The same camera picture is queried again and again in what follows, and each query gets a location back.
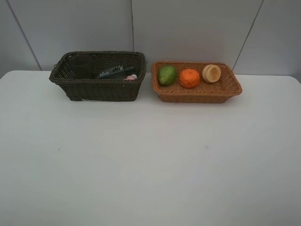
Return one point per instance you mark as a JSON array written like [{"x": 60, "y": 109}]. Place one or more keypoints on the dark brown wicker basket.
[{"x": 100, "y": 89}]

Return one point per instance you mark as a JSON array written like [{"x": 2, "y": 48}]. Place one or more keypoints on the purple translucent plastic cup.
[{"x": 81, "y": 66}]

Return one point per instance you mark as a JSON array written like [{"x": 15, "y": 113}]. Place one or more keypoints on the orange wicker basket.
[{"x": 219, "y": 92}]

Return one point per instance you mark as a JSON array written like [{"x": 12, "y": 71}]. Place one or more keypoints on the pink bottle white cap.
[{"x": 131, "y": 77}]

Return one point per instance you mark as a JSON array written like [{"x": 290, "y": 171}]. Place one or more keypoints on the dark grey bottle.
[{"x": 118, "y": 72}]

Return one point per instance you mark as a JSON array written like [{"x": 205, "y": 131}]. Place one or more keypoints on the orange mandarin fruit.
[{"x": 189, "y": 78}]

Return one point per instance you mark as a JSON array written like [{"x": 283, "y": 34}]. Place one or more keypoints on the green lime fruit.
[{"x": 167, "y": 75}]

